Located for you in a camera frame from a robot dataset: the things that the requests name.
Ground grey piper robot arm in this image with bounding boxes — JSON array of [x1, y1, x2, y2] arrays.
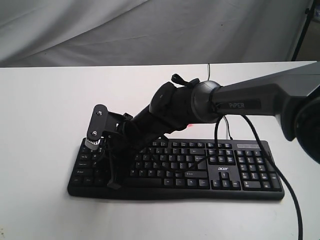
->
[[91, 62, 320, 190]]

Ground black keyboard cable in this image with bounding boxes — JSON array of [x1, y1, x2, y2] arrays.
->
[[206, 63, 235, 141]]

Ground black tripod stand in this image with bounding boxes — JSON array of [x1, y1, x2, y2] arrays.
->
[[291, 0, 317, 62]]

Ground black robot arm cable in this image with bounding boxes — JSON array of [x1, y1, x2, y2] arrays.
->
[[139, 114, 305, 240]]

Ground black acer keyboard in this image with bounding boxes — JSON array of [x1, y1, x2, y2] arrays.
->
[[67, 139, 285, 201]]

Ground grey backdrop cloth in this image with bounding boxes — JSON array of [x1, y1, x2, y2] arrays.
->
[[0, 0, 312, 67]]

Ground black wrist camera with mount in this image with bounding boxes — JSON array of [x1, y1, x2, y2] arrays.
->
[[84, 104, 118, 151]]

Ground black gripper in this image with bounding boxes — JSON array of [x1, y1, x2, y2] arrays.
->
[[93, 112, 150, 190]]

